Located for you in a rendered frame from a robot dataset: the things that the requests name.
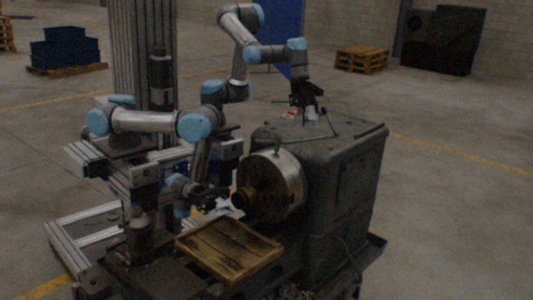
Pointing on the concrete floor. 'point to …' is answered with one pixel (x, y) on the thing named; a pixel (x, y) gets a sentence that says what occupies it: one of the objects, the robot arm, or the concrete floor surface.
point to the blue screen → (281, 27)
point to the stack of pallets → (7, 35)
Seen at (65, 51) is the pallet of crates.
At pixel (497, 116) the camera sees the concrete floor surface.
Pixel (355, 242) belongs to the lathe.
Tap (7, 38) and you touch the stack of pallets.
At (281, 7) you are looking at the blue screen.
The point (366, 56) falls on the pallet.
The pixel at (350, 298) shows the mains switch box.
